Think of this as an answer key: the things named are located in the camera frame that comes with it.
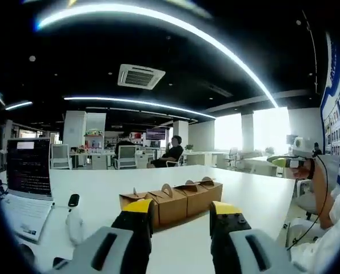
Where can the blue white wall display board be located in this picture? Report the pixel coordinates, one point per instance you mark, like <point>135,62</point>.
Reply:
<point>334,114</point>

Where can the person's right hand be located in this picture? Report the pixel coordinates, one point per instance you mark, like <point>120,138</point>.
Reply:
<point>304,172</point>

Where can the ceiling air conditioner unit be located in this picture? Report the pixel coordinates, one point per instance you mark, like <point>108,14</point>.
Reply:
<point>141,77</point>

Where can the person's white clothing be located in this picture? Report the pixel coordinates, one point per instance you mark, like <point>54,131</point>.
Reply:
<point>335,251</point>

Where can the short ceiling light strip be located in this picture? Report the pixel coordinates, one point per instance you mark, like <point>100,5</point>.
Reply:
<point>18,105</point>

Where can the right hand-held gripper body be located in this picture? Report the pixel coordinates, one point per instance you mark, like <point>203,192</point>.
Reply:
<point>302,145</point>

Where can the brown paper box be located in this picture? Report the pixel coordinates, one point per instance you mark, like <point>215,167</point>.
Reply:
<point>215,191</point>
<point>196,204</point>
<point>132,197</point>
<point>172,209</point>

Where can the long curved ceiling light strip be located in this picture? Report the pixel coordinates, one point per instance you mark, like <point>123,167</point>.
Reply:
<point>115,8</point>

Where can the grey backed office chair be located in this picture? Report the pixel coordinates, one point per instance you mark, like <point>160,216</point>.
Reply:
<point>126,155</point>

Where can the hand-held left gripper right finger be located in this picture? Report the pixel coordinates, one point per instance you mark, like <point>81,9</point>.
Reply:
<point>232,228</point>

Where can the thin ceiling light strip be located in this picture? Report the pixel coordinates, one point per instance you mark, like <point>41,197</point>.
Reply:
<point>101,98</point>

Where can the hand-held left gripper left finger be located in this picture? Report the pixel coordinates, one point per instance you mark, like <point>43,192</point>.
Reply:
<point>121,228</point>

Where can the shelf with colourful items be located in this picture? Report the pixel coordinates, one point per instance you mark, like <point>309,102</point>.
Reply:
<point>94,142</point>

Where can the white plastic object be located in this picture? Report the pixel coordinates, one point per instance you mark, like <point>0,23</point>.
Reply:
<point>74,225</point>

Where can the white mesh office chair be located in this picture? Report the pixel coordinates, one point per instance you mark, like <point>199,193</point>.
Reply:
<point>60,154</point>

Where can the small potted plant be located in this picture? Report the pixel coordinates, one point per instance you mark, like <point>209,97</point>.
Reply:
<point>189,147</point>
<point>269,150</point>

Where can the dark desk monitor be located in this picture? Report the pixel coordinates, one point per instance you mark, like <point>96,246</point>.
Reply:
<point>291,139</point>

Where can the open white laptop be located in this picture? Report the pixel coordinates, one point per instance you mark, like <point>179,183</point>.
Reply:
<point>28,168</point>

